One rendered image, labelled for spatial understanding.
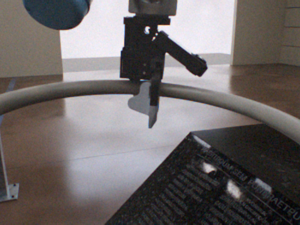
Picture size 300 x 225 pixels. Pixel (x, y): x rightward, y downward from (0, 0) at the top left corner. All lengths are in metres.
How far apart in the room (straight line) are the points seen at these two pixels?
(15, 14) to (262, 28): 6.12
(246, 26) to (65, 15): 8.23
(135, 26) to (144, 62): 0.07
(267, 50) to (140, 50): 8.61
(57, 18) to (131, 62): 0.16
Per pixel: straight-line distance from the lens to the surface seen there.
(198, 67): 0.57
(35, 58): 6.89
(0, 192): 2.16
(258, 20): 8.86
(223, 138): 0.65
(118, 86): 0.59
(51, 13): 0.49
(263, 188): 0.49
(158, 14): 0.54
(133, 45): 0.58
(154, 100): 0.56
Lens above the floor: 1.05
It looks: 17 degrees down
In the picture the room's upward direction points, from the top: straight up
